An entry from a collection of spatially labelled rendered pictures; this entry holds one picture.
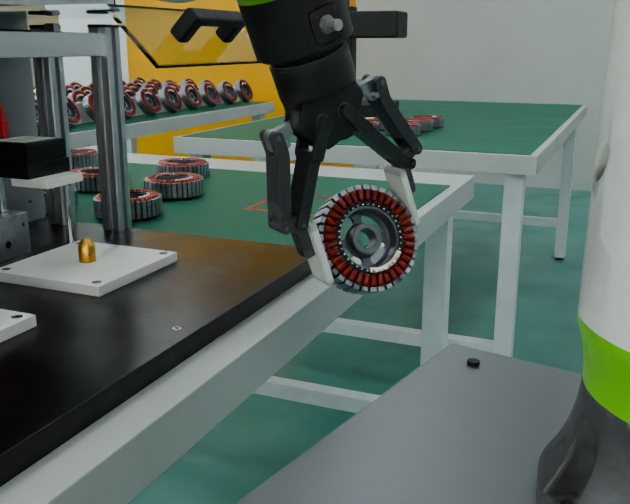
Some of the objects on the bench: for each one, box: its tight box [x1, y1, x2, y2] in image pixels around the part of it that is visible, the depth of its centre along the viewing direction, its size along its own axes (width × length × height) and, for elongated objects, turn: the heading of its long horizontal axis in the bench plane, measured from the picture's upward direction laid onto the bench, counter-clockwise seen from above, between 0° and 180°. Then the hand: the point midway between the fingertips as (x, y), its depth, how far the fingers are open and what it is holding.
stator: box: [73, 166, 101, 193], centre depth 150 cm, size 11×11×4 cm
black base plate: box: [0, 218, 312, 501], centre depth 80 cm, size 47×64×2 cm
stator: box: [156, 157, 209, 179], centre depth 163 cm, size 11×11×4 cm
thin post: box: [63, 185, 74, 244], centre depth 96 cm, size 2×2×10 cm
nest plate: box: [0, 240, 177, 297], centre depth 89 cm, size 15×15×1 cm
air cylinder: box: [0, 208, 31, 267], centre depth 94 cm, size 5×8×6 cm
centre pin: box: [78, 238, 96, 263], centre depth 89 cm, size 2×2×3 cm
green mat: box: [44, 163, 450, 258], centre depth 145 cm, size 94×61×1 cm, turn 67°
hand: (363, 236), depth 79 cm, fingers closed on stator, 11 cm apart
